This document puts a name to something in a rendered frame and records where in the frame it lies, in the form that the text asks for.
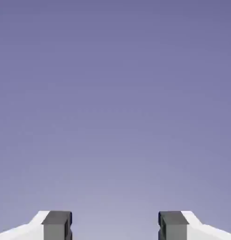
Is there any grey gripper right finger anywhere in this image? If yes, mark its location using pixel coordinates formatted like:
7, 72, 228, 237
157, 210, 231, 240

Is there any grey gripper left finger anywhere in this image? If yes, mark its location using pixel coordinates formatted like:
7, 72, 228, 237
0, 210, 73, 240

